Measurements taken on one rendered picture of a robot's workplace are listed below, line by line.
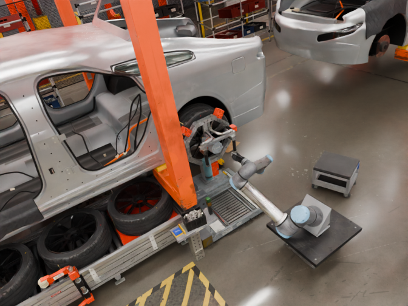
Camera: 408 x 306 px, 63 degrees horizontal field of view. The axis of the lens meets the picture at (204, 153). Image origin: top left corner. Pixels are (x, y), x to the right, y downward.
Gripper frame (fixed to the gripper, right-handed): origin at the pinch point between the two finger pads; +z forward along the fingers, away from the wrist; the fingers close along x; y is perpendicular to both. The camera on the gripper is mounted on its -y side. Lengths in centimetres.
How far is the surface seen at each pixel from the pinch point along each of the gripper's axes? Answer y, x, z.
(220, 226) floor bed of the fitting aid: 9, -72, -32
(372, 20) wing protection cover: 128, 232, 26
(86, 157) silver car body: -105, -84, 88
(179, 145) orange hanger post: -90, -8, -31
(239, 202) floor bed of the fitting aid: 37, -46, -15
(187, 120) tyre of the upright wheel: -61, 9, 16
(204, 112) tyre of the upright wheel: -49, 24, 15
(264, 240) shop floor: 34, -58, -70
